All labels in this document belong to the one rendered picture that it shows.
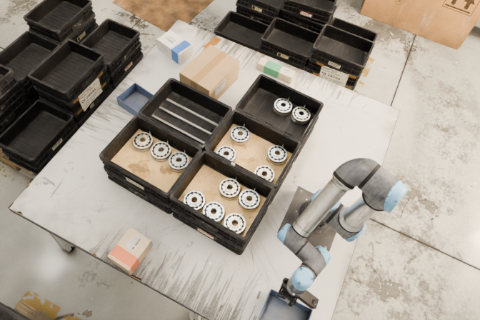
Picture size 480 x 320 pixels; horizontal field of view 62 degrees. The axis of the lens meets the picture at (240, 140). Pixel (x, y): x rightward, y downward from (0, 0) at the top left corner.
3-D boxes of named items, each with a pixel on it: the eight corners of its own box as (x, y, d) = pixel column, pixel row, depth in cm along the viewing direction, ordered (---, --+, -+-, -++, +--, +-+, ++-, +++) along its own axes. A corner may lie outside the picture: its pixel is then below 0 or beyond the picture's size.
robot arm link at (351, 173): (352, 145, 145) (271, 240, 158) (377, 165, 142) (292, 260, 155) (356, 143, 155) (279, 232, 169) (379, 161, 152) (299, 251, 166)
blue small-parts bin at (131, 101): (118, 104, 235) (116, 97, 229) (136, 89, 242) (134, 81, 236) (143, 122, 229) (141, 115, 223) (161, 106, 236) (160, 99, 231)
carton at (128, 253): (132, 233, 194) (130, 227, 187) (152, 246, 191) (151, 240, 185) (110, 261, 185) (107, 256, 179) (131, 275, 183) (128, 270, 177)
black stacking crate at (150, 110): (231, 121, 221) (233, 108, 212) (203, 161, 206) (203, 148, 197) (171, 91, 230) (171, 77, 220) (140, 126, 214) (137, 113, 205)
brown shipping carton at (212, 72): (208, 108, 239) (209, 91, 225) (180, 90, 244) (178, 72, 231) (238, 78, 253) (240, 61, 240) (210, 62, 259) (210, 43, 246)
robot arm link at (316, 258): (313, 236, 159) (296, 255, 154) (335, 256, 156) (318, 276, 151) (308, 241, 165) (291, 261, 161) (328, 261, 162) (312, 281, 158)
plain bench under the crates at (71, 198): (362, 165, 309) (400, 109, 251) (283, 383, 225) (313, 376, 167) (181, 86, 337) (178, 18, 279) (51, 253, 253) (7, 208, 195)
